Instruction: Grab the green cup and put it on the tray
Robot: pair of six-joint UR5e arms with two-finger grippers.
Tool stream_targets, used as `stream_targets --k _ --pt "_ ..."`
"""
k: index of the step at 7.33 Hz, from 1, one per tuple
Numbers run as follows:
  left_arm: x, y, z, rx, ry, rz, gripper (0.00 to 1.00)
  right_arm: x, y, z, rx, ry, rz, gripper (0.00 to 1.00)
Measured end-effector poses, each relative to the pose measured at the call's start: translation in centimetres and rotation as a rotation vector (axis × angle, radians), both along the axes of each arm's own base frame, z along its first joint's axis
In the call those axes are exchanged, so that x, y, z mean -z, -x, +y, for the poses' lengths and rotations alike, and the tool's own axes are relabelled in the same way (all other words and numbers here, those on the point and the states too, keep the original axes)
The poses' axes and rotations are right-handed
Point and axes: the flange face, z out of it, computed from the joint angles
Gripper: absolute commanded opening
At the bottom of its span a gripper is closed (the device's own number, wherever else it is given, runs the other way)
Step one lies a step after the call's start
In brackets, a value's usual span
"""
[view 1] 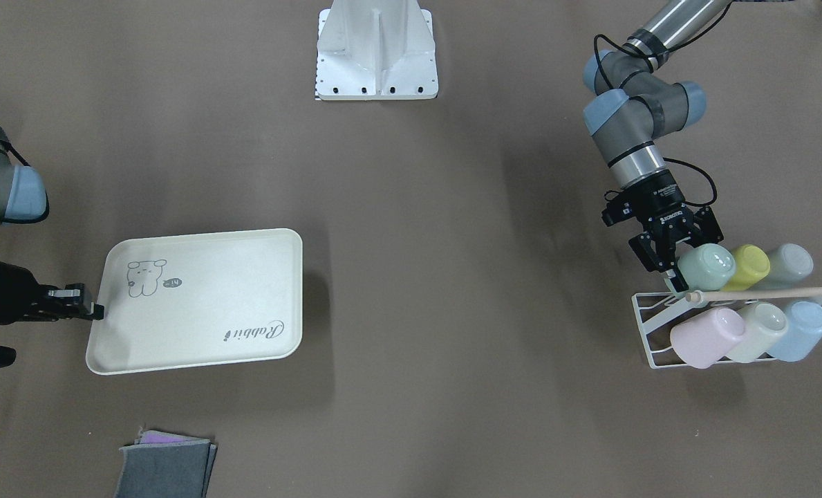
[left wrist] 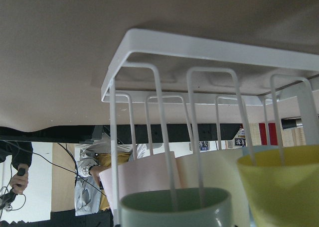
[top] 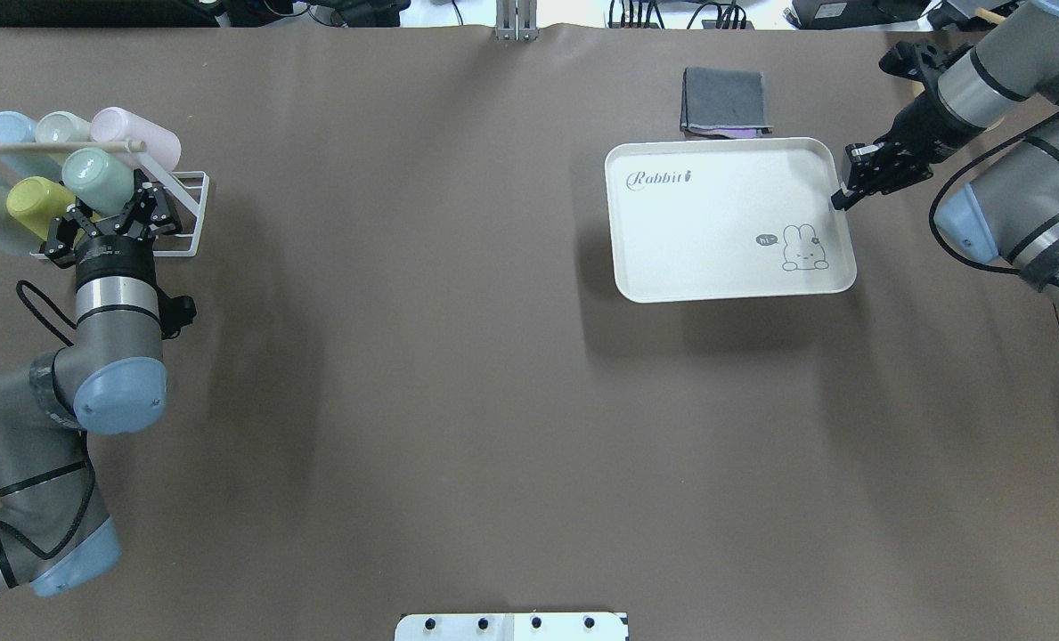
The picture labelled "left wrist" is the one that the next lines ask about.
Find white wire cup rack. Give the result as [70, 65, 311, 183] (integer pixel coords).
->
[101, 29, 319, 225]

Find cream plastic cup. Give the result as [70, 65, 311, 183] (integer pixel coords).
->
[176, 148, 250, 227]

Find pink plastic cup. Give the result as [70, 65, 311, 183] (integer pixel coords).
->
[99, 151, 181, 212]

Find green plastic cup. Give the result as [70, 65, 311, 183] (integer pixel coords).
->
[120, 187, 235, 227]

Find yellow plastic cup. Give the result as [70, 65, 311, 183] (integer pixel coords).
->
[237, 145, 319, 227]

